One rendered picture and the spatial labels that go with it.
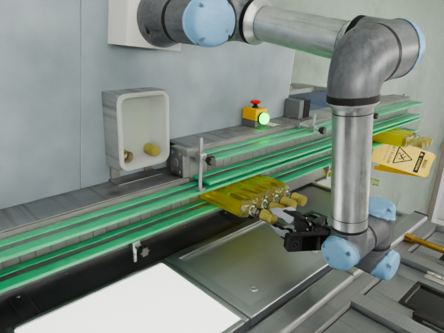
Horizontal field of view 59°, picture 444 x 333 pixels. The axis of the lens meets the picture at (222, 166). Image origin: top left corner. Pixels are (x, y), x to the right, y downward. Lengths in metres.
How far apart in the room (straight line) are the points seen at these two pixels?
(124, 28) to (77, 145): 0.35
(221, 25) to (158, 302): 0.69
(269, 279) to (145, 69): 0.72
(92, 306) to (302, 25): 0.82
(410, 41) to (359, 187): 0.29
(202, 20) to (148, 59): 0.35
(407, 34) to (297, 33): 0.24
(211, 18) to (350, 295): 0.80
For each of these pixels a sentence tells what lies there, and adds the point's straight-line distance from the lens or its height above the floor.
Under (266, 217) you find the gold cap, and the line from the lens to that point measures 1.16.
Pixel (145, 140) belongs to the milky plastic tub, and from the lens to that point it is 1.28.
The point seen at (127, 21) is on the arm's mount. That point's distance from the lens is 1.11.
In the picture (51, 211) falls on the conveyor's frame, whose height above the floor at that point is 0.85.
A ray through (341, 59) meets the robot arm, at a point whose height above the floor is 1.43.
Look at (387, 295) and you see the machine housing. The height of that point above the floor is 1.48.
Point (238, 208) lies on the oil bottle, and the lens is 1.21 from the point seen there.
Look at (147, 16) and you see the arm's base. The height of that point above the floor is 0.89.
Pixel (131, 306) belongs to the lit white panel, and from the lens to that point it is 1.03.
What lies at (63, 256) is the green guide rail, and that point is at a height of 0.92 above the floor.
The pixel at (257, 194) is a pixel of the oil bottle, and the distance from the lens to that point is 1.25.
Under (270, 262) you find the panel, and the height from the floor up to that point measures 1.20.
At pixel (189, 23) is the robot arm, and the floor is 1.04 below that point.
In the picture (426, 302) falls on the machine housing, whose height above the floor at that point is 1.56.
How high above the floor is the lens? 1.80
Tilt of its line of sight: 42 degrees down
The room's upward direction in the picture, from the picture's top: 111 degrees clockwise
